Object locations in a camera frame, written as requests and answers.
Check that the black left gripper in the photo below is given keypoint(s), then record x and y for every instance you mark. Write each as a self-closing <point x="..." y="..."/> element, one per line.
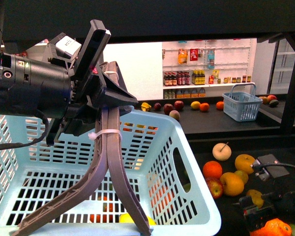
<point x="95" y="87"/>

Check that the grey basket handle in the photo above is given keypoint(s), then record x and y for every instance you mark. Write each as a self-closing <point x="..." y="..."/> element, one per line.
<point x="107" y="158"/>

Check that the light teal shopping basket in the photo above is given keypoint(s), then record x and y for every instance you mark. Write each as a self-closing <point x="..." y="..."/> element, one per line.
<point x="158" y="162"/>

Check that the yellow lemon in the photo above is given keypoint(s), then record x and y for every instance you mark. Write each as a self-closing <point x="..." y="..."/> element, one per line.
<point x="126" y="218"/>

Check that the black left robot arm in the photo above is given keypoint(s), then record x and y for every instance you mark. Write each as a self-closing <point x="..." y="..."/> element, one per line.
<point x="67" y="89"/>

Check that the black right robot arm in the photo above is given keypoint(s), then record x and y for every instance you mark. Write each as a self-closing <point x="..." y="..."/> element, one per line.
<point x="276" y="206"/>

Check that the black metal shelf rack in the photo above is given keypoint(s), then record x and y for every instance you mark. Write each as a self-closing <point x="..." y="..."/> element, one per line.
<point x="26" y="22"/>

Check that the white retail shelf unit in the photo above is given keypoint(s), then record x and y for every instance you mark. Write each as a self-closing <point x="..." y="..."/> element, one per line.
<point x="202" y="68"/>

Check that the white zip tie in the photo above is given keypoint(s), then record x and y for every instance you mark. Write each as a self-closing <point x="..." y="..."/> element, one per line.
<point x="94" y="136"/>

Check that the large orange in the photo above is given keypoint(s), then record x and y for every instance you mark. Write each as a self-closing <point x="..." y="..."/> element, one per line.
<point x="212" y="169"/>

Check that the pale round pear with stem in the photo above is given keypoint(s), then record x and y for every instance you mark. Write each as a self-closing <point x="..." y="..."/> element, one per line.
<point x="221" y="151"/>

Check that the small blue basket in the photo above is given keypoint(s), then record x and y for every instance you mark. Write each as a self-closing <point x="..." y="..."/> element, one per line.
<point x="242" y="106"/>

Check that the red apple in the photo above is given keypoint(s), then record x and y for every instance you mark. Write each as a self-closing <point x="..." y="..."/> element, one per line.
<point x="215" y="187"/>

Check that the yellow apple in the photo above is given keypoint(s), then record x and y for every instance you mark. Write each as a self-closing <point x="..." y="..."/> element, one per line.
<point x="243" y="162"/>

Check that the navel orange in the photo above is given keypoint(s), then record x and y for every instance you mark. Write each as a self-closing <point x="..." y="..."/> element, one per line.
<point x="274" y="227"/>

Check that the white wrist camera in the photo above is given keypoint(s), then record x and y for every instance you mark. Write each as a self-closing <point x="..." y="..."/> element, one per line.
<point x="67" y="47"/>

